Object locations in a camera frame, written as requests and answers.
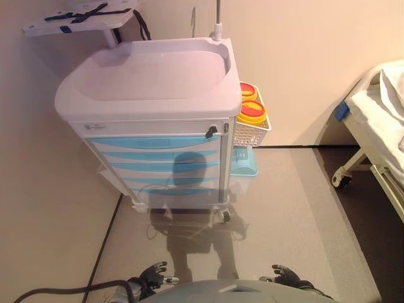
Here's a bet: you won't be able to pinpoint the dark blue strap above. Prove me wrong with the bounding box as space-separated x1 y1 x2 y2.
44 3 132 25

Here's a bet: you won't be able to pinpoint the white wire side basket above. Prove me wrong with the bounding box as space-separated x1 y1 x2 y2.
232 85 272 149

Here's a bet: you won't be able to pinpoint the white medical cart blue drawers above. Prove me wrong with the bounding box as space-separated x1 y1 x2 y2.
54 37 244 225

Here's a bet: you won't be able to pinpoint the light blue plastic bin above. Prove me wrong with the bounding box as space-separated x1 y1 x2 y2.
229 145 259 177

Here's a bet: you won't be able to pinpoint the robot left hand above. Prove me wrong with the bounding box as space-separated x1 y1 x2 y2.
137 261 180 290

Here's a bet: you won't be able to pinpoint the yellow sharps container red lid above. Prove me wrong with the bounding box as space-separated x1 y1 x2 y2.
239 81 258 100
236 99 268 124

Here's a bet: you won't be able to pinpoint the grey robot torso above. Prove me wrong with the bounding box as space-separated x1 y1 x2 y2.
141 279 335 303

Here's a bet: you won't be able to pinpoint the white bed caster wheel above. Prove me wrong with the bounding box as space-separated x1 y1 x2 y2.
331 169 353 190

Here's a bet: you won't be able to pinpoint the thick black tether cable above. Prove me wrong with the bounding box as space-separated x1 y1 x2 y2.
14 277 140 303

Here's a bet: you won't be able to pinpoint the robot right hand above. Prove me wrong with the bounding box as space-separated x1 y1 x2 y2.
258 264 309 290

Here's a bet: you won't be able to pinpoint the white hospital bed frame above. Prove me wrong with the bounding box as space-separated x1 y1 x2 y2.
331 59 404 225

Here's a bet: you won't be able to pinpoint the black wall cable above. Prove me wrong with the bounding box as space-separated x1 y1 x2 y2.
132 9 152 42

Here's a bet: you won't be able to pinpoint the blue bed clip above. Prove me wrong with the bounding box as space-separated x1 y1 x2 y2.
335 102 350 121

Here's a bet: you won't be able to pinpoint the white drawer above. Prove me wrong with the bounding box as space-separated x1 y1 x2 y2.
105 161 221 179

